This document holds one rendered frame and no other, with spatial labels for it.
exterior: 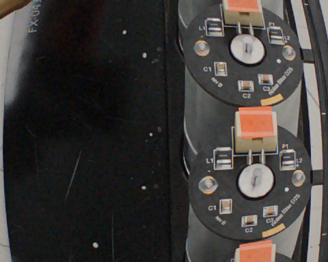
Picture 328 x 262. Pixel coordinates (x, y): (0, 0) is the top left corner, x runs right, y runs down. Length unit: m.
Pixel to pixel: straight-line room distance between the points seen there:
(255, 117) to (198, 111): 0.02
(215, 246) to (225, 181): 0.01
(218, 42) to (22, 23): 0.08
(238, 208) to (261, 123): 0.02
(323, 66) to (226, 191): 0.04
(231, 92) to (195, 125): 0.02
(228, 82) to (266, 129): 0.02
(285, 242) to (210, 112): 0.03
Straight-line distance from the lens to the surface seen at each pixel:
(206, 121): 0.34
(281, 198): 0.32
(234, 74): 0.33
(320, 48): 0.33
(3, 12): 0.28
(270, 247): 0.30
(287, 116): 0.34
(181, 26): 0.37
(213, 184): 0.32
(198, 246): 0.33
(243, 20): 0.33
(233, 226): 0.31
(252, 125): 0.31
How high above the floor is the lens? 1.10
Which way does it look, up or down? 62 degrees down
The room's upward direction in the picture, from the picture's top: straight up
